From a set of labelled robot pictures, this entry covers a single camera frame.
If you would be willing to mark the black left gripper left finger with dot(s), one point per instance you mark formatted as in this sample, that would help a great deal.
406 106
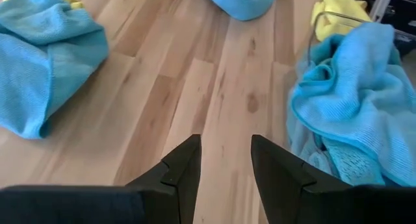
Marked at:
146 204

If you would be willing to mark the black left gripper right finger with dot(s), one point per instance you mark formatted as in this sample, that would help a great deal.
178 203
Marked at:
308 204

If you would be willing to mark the yellow microfiber towel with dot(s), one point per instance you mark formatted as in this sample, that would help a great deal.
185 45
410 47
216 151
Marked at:
75 4
338 6

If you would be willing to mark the silver metal bracket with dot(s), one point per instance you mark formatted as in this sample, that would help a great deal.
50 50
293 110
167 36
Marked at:
382 4

